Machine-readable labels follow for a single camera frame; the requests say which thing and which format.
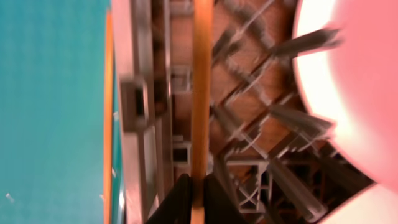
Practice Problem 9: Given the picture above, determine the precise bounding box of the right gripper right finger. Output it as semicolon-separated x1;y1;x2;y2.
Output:
204;174;247;224

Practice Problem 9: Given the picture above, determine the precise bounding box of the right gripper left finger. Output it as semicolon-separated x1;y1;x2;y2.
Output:
146;174;192;224

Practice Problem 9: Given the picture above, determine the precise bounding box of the white cup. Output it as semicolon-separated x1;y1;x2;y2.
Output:
320;184;397;224

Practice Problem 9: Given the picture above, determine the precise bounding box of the teal serving tray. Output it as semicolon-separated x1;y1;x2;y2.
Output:
1;0;109;223

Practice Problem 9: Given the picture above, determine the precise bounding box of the wooden chopstick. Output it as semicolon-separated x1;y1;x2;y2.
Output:
190;0;213;224
103;9;114;224

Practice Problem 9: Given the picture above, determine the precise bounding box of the grey dishwasher rack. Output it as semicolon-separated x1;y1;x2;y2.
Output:
111;0;372;223

